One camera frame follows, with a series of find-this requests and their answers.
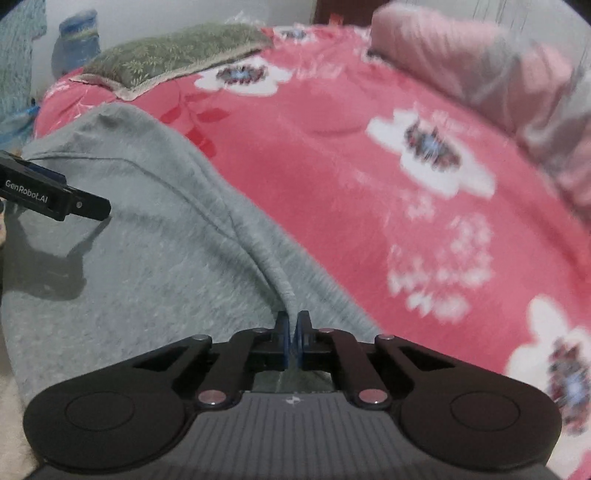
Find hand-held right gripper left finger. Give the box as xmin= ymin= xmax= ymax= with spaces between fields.
xmin=131 ymin=311 xmax=293 ymax=409

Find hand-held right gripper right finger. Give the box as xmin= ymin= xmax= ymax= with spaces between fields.
xmin=295 ymin=311 xmax=456 ymax=409

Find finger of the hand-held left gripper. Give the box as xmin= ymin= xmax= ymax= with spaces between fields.
xmin=64 ymin=185 xmax=112 ymax=221

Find grey pants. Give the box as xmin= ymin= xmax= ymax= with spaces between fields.
xmin=0 ymin=102 xmax=384 ymax=407

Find teal hanging cloth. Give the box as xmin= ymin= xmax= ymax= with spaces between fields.
xmin=0 ymin=0 xmax=49 ymax=137

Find green patterned pillow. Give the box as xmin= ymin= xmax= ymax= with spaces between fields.
xmin=69 ymin=22 xmax=275 ymax=101

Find red floral blanket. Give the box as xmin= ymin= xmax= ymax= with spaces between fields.
xmin=34 ymin=23 xmax=591 ymax=480

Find cream fuzzy cloth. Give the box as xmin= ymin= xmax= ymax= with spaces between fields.
xmin=0 ymin=360 xmax=40 ymax=469

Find pink duvet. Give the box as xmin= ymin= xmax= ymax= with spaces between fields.
xmin=369 ymin=0 xmax=591 ymax=213

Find brown wooden door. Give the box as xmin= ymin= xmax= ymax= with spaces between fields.
xmin=314 ymin=0 xmax=384 ymax=26

